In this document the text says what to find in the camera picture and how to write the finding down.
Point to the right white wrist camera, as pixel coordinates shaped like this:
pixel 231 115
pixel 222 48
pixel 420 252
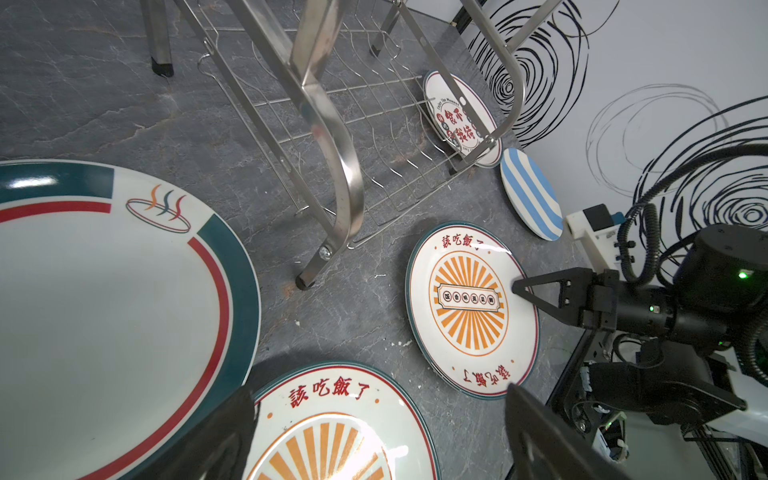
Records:
pixel 597 231

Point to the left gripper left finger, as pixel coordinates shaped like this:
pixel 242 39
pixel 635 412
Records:
pixel 217 448

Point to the green red rimmed white plate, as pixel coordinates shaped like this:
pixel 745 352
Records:
pixel 130 311

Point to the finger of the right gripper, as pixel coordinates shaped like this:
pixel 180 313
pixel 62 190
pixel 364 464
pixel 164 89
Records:
pixel 563 295

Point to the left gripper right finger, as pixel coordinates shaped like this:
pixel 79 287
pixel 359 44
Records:
pixel 544 447

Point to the blue striped plate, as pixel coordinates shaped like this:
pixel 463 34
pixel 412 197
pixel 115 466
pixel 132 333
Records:
pixel 531 194

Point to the orange sunburst plate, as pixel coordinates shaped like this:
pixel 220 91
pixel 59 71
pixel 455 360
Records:
pixel 473 330
pixel 339 420

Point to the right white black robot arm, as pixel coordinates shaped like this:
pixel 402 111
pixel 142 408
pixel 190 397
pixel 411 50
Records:
pixel 690 351

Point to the stainless steel dish rack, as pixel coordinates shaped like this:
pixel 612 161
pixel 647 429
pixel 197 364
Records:
pixel 331 92

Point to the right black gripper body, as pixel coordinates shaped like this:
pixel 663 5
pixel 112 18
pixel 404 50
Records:
pixel 600 310

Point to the white plate red characters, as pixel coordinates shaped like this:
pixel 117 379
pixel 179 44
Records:
pixel 448 116

